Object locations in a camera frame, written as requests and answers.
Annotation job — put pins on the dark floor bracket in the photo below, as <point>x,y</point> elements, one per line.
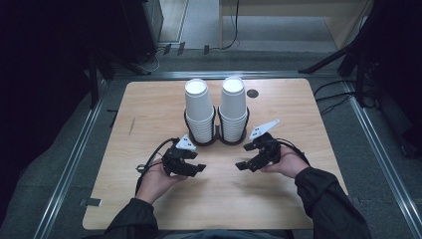
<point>206,49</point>
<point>167,49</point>

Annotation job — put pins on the black tripod stand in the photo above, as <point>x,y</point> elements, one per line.
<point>351,49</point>

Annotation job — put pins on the black double cup holder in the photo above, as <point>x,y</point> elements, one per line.
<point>217,132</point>

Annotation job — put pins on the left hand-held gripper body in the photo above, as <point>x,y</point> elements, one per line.
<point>174,161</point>

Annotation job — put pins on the person's left hand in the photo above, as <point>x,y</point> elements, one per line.
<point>154,182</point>

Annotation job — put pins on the light wooden furniture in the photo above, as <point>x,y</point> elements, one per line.
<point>341,20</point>

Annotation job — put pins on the dark round table grommet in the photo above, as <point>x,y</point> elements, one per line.
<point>252,93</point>

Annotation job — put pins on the black cabinet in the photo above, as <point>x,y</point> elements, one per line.
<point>142,26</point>

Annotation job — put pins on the stack of white paper cups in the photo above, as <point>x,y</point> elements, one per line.
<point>198,99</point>
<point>233,99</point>

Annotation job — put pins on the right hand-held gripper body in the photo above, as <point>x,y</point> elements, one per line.
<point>270,149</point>

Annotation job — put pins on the person's right hand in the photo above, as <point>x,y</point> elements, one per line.
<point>292,164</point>

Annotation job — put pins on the person's lap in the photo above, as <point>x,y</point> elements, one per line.
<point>219,235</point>

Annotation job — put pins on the metal floor rail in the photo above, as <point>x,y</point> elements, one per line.
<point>381,159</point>
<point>71,166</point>
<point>215,74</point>

